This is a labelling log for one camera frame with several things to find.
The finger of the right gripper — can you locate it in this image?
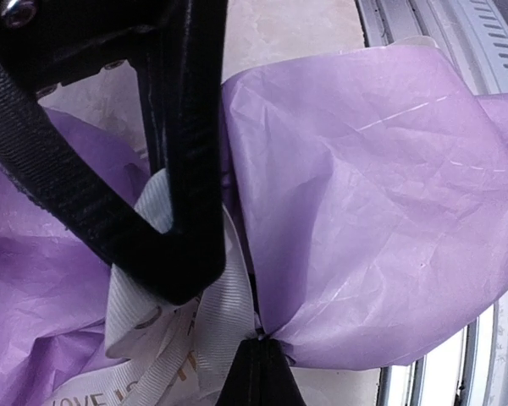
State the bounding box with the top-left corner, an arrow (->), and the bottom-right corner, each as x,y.
129,1 -> 228,305
0,64 -> 182,305

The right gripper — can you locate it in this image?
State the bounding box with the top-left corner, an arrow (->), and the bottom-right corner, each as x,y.
0,1 -> 184,97

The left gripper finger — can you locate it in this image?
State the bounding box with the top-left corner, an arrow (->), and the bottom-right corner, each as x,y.
216,338 -> 306,406

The clear printed cellophane wrap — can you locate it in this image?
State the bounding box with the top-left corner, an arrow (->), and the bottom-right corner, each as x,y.
58,48 -> 450,405

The purple wrapping paper sheet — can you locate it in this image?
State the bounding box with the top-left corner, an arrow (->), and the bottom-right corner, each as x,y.
0,44 -> 508,405

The front aluminium rail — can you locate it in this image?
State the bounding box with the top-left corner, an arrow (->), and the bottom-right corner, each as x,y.
357,1 -> 508,405

